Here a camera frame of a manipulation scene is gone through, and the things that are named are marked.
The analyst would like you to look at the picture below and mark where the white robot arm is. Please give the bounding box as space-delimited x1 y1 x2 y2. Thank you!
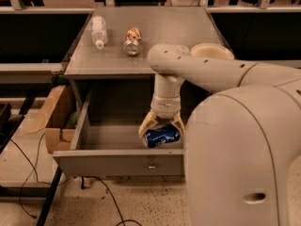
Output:
139 44 301 226

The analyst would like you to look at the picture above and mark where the metal drawer knob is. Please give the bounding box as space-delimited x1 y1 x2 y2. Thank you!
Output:
147 162 156 171

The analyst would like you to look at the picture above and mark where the black floor cable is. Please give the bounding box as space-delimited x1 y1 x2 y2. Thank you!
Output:
8 132 143 226

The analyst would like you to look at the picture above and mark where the grey open top drawer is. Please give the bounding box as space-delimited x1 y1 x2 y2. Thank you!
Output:
54 89 184 176

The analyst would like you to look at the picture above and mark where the clear plastic water bottle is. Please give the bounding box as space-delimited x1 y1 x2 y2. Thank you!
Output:
91 16 107 50

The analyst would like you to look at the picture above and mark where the black table leg frame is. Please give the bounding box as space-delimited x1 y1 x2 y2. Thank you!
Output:
0 104 62 226

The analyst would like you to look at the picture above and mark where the brown cardboard box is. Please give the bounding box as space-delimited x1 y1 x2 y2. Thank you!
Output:
27 85 76 153

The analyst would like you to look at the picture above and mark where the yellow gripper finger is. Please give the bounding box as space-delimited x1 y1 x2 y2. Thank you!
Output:
138 110 158 137
170 112 184 136

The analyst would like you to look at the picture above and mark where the blue pepsi can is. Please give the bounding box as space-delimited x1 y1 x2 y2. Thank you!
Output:
142 124 180 148

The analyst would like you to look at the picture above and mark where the green object in box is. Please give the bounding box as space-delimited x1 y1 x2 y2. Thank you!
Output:
66 112 77 129

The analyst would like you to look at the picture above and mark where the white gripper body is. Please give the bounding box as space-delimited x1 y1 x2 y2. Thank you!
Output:
150 95 181 120

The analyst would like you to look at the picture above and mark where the grey cabinet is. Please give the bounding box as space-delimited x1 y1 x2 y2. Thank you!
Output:
63 6 237 111

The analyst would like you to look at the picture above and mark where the white paper bowl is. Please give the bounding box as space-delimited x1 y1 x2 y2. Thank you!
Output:
191 43 234 59

